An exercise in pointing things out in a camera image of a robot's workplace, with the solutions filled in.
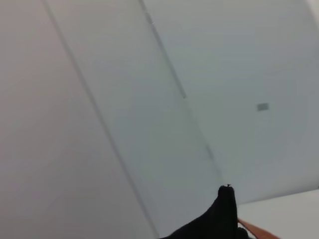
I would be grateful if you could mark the grey wall label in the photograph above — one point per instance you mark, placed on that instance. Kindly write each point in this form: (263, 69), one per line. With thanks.
(263, 106)

